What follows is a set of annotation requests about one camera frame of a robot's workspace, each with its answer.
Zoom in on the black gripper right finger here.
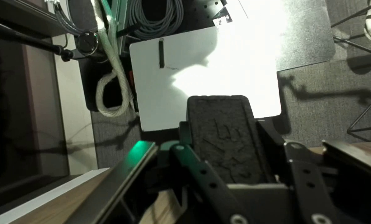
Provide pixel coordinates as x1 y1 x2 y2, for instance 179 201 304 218
258 121 371 224

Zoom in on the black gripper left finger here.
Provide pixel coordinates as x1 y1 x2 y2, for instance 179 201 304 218
65 140 253 224

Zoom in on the black felt whiteboard eraser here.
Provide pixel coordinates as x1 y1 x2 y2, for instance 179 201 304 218
187 96 275 185

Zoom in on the metal tripod pole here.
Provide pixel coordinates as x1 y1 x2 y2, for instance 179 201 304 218
0 24 74 63

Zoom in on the white braided rope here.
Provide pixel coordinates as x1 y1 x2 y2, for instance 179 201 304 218
92 0 136 120

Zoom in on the coiled grey cable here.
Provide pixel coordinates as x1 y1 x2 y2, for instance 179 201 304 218
127 0 187 42

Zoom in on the black camera lens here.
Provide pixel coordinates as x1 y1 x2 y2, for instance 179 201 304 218
76 32 100 55

